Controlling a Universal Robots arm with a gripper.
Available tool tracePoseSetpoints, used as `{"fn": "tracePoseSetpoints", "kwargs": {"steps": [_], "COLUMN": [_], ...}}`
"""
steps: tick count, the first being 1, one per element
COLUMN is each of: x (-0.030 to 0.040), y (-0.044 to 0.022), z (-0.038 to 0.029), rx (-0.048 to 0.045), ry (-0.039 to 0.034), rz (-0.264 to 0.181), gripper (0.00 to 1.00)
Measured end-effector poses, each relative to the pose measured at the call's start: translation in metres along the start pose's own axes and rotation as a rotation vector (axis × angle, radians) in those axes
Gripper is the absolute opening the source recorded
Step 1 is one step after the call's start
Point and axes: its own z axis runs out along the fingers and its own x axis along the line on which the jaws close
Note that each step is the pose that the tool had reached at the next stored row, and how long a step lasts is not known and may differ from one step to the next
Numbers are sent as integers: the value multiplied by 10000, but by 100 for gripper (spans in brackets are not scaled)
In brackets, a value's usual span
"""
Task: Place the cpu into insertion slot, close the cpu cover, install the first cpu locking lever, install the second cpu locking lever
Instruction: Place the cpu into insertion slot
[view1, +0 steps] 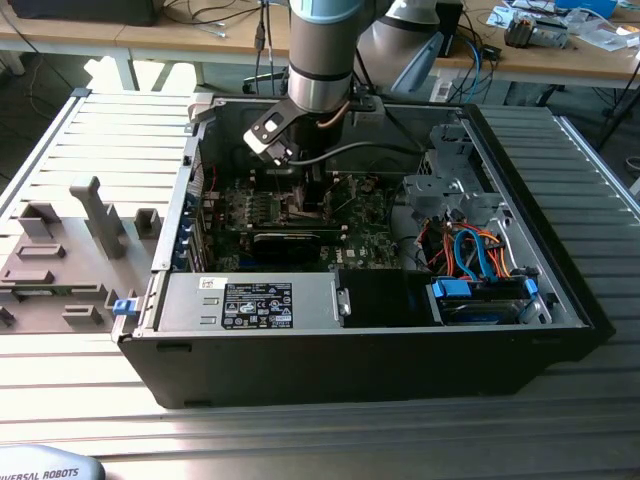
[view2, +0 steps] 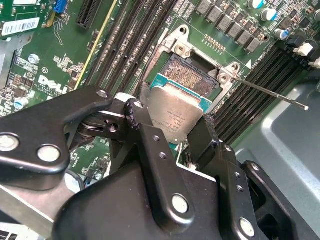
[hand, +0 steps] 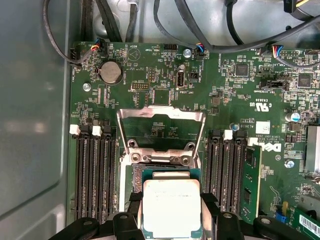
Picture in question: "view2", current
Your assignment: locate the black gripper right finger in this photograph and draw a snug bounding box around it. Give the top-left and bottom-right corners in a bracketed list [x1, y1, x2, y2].
[186, 114, 300, 240]

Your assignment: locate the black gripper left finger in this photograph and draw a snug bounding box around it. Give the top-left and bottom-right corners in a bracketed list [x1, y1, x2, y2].
[0, 83, 197, 228]

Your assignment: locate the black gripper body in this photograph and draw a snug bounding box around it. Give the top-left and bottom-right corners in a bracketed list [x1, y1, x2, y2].
[53, 160, 231, 240]

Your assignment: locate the silver CPU with green rim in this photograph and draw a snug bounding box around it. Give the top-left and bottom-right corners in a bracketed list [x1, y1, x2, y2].
[146, 72, 213, 151]

